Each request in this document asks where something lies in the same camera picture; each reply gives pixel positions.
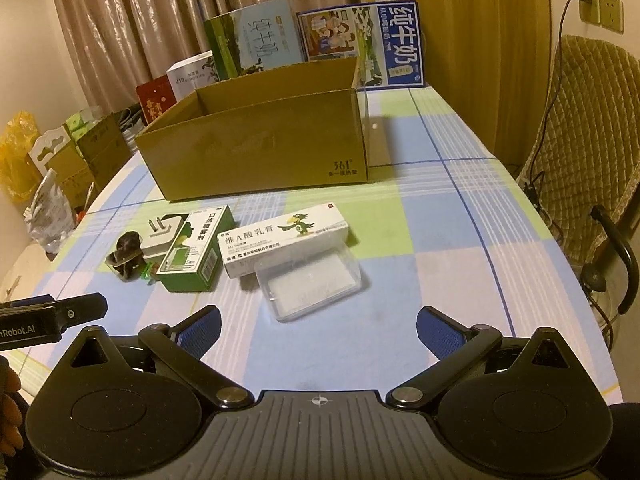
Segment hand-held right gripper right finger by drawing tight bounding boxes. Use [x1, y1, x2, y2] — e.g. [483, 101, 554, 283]
[385, 306, 576, 412]

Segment green and blue milk carton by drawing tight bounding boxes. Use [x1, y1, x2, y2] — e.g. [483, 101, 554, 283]
[203, 0, 308, 82]

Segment wall socket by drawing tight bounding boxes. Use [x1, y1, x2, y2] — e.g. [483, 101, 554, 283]
[577, 0, 624, 33]

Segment green medicine box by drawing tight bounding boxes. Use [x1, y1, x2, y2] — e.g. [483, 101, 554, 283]
[156, 205, 237, 293]

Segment black cable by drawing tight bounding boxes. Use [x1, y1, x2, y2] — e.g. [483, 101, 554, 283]
[520, 0, 581, 231]

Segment white ointment box bird print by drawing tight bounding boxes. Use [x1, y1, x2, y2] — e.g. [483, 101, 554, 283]
[219, 201, 351, 280]

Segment clear plastic box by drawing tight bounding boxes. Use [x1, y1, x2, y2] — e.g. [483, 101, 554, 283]
[255, 245, 362, 323]

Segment dark snack wrapper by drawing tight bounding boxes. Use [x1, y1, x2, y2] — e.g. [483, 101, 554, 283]
[106, 232, 147, 282]

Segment white humidifier box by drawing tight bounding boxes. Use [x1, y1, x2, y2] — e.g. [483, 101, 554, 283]
[166, 51, 220, 106]

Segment white cut cardboard sheet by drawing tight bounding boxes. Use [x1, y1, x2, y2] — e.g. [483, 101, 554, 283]
[27, 124, 76, 177]

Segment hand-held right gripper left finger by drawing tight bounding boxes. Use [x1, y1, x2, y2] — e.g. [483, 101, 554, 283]
[65, 306, 257, 413]

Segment olive cardboard box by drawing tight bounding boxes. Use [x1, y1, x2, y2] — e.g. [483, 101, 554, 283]
[47, 112, 132, 208]

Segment brown cardboard box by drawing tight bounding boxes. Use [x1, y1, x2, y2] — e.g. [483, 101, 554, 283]
[134, 56, 371, 203]

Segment checked tablecloth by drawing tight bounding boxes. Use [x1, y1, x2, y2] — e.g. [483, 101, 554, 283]
[0, 85, 622, 411]

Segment person's left hand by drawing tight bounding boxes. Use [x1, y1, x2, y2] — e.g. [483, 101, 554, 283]
[0, 355, 23, 457]

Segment wooden door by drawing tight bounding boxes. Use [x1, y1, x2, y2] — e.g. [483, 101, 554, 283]
[390, 0, 553, 166]

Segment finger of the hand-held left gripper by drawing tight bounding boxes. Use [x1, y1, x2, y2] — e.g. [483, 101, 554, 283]
[47, 294, 108, 333]

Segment red gift box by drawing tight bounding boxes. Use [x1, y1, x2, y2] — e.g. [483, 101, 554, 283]
[136, 75, 177, 126]

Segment yellow plastic bag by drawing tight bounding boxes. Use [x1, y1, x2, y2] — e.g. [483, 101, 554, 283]
[0, 111, 42, 203]

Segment beige curtain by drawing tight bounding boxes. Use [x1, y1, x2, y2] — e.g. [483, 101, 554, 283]
[47, 0, 368, 116]

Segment chair with quilted cover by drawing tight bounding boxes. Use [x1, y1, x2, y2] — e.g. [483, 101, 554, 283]
[515, 35, 640, 356]

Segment white power adapter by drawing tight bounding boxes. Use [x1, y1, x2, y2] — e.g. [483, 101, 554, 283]
[141, 214, 191, 265]

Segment white plastic bag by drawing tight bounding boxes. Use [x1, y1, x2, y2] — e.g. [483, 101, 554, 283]
[24, 169, 72, 256]

